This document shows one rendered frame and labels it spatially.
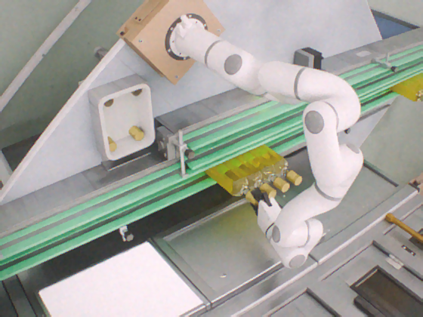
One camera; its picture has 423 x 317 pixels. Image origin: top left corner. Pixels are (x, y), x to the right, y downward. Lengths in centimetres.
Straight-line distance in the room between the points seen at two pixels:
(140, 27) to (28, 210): 65
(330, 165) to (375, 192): 82
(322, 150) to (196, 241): 65
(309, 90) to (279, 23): 75
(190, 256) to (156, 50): 64
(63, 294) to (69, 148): 46
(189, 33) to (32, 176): 66
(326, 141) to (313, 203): 20
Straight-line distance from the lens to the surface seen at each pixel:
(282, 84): 118
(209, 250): 155
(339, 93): 116
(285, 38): 192
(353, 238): 163
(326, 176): 109
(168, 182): 154
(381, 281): 158
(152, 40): 143
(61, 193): 154
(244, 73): 125
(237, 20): 173
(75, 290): 149
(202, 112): 166
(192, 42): 140
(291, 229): 122
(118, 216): 156
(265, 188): 155
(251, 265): 150
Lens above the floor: 203
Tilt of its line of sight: 42 degrees down
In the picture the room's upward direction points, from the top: 128 degrees clockwise
